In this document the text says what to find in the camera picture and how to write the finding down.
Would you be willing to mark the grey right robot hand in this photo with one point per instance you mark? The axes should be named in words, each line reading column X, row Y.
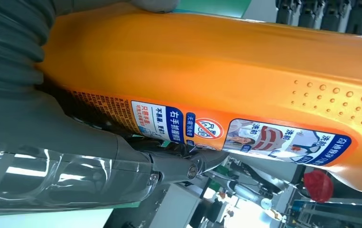
column 42, row 151

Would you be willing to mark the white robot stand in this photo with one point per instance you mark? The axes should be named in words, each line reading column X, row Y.
column 275, row 171

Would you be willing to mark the red round lamp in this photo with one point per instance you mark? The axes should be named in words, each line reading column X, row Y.
column 318, row 187

